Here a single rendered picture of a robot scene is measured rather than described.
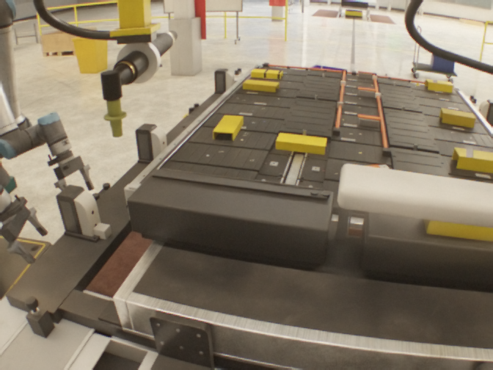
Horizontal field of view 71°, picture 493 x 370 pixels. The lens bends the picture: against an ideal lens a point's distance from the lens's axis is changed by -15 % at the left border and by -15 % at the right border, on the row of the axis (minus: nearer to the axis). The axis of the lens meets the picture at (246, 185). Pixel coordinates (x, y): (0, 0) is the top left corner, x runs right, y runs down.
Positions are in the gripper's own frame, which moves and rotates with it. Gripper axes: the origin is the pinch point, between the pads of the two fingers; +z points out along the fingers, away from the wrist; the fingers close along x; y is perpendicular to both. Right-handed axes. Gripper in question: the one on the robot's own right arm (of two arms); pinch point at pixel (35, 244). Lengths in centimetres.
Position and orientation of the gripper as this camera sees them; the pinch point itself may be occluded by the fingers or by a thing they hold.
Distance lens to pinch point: 142.0
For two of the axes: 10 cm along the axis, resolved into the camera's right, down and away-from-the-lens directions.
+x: 0.3, 5.9, -8.0
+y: -9.2, 3.4, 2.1
